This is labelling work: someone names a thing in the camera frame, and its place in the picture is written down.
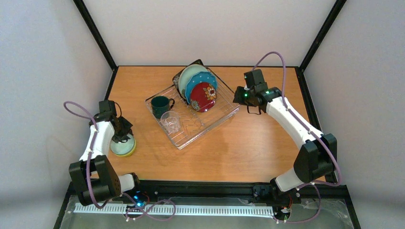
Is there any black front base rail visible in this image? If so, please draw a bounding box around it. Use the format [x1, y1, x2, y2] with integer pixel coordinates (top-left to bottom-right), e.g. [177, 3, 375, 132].
[53, 180, 362, 229]

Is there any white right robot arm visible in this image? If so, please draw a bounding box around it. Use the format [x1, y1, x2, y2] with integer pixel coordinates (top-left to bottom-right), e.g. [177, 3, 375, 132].
[233, 69, 338, 200]

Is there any dark green cup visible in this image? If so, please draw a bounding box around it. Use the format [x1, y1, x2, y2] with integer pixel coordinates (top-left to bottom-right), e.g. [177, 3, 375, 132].
[151, 96, 175, 119]

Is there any black frame post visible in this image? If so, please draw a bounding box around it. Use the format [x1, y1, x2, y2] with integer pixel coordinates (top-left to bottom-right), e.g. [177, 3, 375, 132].
[299, 0, 347, 73]
[73, 0, 117, 71]

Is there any blue polka dot plate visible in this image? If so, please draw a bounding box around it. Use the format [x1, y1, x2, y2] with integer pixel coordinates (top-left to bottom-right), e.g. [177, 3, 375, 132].
[184, 71, 219, 105]

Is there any light green round plate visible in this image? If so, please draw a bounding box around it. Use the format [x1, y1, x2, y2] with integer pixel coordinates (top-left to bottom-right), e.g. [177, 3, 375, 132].
[178, 64, 208, 99]

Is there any black frame post right rear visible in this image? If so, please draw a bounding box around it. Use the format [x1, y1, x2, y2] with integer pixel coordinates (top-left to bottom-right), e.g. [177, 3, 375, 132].
[299, 0, 347, 73]

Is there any black frame post left rear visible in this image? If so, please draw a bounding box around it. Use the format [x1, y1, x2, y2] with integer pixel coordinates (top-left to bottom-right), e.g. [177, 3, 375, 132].
[73, 0, 117, 71]

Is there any dark red plate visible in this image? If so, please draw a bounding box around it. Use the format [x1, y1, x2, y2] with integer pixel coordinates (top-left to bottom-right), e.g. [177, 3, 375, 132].
[190, 82, 216, 113]

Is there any white slotted cable duct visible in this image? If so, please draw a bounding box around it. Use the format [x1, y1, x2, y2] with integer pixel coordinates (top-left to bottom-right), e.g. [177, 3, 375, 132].
[73, 203, 274, 218]

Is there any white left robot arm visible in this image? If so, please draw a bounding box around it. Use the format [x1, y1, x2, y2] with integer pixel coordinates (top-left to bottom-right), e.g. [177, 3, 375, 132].
[64, 100, 140, 209]

